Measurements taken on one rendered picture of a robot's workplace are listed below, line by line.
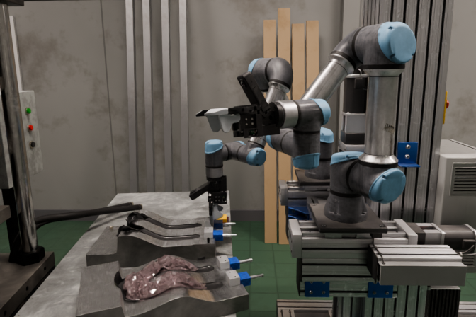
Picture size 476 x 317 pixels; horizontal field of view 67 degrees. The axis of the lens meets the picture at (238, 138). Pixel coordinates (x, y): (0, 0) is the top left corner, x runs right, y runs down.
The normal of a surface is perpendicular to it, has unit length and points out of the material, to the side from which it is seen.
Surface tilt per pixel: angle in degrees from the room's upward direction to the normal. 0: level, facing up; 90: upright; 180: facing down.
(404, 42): 82
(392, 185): 98
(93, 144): 90
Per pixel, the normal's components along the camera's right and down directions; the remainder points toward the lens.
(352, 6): -0.04, 0.19
